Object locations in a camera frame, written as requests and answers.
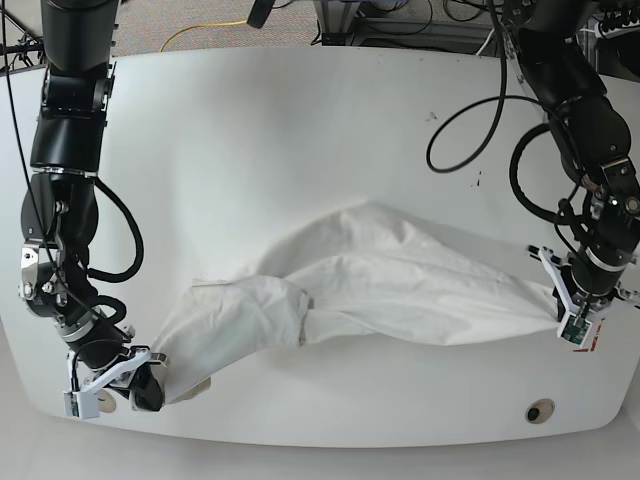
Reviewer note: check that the red tape rectangle marking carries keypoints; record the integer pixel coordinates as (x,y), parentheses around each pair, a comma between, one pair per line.
(588,336)

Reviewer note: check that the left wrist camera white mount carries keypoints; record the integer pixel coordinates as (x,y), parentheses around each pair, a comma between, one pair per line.
(566,331)

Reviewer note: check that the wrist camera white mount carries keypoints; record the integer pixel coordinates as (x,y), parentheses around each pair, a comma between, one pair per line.
(81,400)
(566,331)

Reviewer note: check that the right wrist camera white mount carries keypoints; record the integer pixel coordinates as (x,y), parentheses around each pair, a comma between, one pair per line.
(81,400)

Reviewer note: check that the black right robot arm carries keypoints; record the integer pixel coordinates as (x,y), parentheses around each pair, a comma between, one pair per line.
(59,216)

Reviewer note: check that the table cable grommet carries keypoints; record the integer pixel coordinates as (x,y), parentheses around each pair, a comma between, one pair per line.
(540,411)
(106,402)

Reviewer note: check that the black tripod stand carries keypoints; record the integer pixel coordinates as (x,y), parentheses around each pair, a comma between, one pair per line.
(22,46)

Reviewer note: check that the aluminium frame base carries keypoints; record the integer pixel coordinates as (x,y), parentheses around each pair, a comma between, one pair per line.
(446,26)

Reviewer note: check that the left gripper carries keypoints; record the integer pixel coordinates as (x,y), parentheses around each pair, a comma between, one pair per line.
(576,306)

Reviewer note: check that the right table cable grommet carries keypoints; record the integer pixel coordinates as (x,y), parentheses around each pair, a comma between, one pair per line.
(540,411)

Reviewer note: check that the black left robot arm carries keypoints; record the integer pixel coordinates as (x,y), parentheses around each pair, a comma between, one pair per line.
(593,138)

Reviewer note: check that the white printed T-shirt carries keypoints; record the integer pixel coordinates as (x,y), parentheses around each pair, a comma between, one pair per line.
(358,271)

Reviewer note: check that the left table cable grommet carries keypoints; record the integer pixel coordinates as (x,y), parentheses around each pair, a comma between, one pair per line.
(106,402)

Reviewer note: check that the white power strip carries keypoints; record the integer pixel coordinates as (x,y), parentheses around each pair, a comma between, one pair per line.
(613,27)

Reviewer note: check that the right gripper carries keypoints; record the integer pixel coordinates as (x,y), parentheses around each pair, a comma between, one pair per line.
(141,372)

